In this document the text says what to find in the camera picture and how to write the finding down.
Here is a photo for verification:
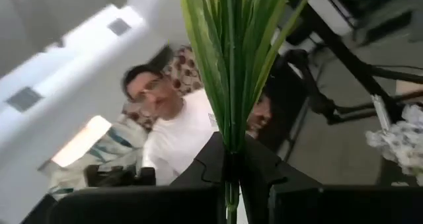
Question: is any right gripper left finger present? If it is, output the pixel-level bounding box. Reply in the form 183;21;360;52
49;132;229;224

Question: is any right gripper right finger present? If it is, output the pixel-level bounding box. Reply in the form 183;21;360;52
239;135;423;224

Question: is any white artificial flower bunch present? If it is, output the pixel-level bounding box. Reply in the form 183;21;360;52
178;0;315;224
364;103;423;188

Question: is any white teal striped cloth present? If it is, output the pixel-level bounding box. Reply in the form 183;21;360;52
38;114;149;198

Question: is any person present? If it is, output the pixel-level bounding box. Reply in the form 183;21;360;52
119;45;277;187

